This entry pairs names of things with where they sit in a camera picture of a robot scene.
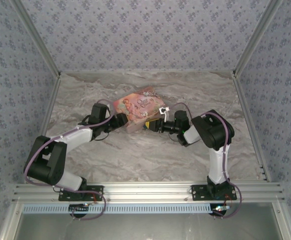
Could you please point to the pink illustrated wooden box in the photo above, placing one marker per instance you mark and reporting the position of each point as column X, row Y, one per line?
column 138, row 107

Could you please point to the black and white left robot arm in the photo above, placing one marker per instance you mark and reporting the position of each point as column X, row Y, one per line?
column 45, row 162

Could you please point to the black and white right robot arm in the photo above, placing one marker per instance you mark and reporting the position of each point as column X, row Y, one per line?
column 218, row 135

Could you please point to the aluminium extrusion beam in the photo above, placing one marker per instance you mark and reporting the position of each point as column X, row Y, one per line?
column 145, row 191

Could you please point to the grey metal panel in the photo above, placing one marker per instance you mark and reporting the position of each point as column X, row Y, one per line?
column 148, row 227

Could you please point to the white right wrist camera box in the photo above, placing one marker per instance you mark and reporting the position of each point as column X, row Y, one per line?
column 164, row 111

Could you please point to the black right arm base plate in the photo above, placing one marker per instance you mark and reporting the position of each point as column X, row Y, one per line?
column 200, row 192

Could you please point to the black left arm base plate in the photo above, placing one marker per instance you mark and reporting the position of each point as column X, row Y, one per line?
column 68, row 193

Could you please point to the aluminium corner post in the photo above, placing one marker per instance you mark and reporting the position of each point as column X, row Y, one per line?
column 35, row 35
column 258, row 35

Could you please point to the aluminium frame leg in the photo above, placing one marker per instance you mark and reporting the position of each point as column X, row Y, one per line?
column 9, row 222
column 285, row 222

